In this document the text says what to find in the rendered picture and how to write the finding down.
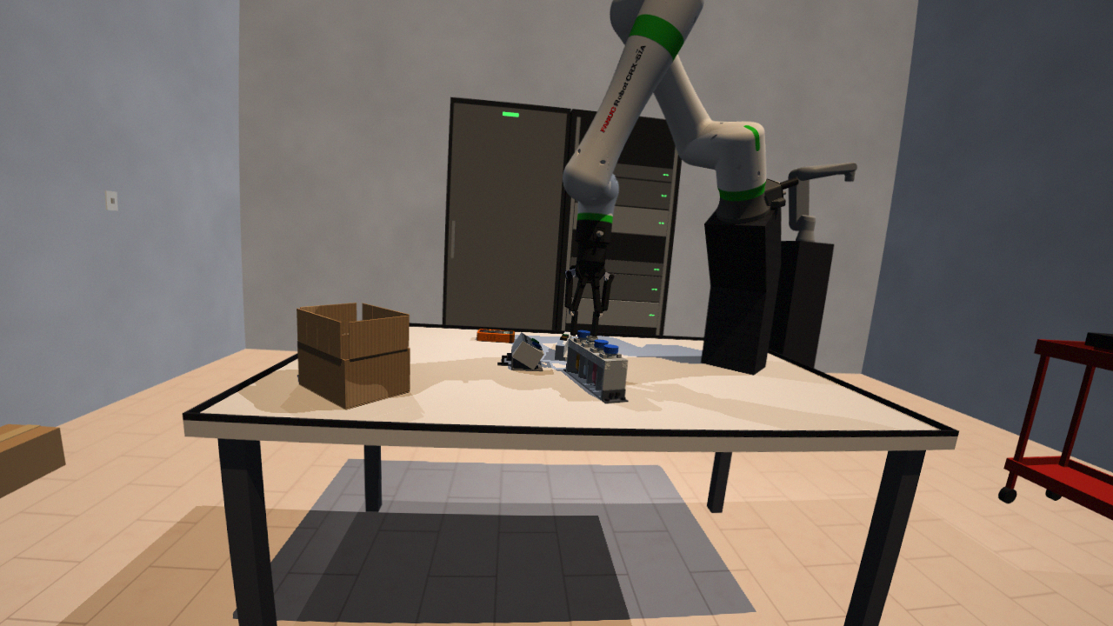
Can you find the orange digital multimeter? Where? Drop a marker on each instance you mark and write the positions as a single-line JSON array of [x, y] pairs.
[[501, 336]]

